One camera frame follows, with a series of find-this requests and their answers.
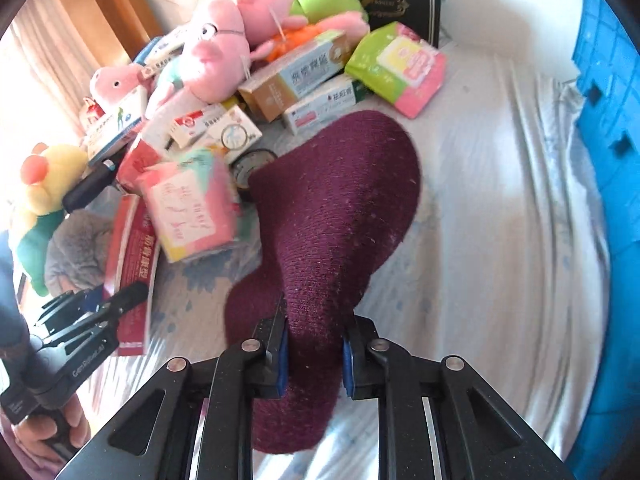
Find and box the dark blue clothing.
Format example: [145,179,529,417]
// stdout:
[0,230,32,361]

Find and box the orange knit item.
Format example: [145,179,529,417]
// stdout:
[251,24,322,64]

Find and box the white box with green figure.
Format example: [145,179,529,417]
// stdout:
[86,86,149,166]

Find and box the long red box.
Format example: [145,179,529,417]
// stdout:
[104,194,162,357]

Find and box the green and pink wipes pack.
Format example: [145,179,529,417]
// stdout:
[344,21,447,119]

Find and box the pink pig plush with glasses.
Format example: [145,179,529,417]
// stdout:
[149,0,252,107]

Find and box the maroon knit sock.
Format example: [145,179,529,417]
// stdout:
[225,109,424,454]

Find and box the pastel tissue pack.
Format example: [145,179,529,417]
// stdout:
[137,151,242,264]

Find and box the small red and white item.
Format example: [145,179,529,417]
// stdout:
[80,97,106,131]

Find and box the white box with blue label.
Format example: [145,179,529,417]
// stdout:
[282,77,369,135]

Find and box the wooden headboard frame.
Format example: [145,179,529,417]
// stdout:
[40,0,166,68]

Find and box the blue plastic crate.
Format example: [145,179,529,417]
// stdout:
[569,0,640,477]

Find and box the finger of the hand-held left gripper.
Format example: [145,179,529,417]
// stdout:
[36,287,104,336]
[65,281,151,344]

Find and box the yellow and green plush toy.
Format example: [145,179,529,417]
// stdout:
[9,141,89,297]

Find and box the black round object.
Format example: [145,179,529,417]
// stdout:
[233,148,279,192]

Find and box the pink curtain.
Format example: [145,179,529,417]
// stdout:
[0,0,127,128]

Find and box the person's left hand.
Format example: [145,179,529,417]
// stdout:
[12,396,92,462]

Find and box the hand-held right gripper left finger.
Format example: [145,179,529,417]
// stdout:
[90,294,292,480]

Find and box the small pink pig plush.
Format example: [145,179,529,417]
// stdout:
[90,62,152,107]

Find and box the white wet wipes pack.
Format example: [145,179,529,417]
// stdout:
[132,25,197,69]

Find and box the black gift box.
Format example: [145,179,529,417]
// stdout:
[286,0,447,49]

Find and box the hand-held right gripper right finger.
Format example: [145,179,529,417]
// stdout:
[341,314,576,480]

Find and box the white box with green circle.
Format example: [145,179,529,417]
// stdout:
[200,107,264,164]

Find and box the black cylindrical object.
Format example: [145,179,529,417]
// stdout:
[61,159,119,214]

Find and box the grey fluffy cloth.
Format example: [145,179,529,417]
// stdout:
[45,209,122,302]

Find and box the white box with red label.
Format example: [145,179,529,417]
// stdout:
[142,102,232,149]

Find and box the beige medicine box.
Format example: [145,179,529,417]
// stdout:
[238,29,352,122]

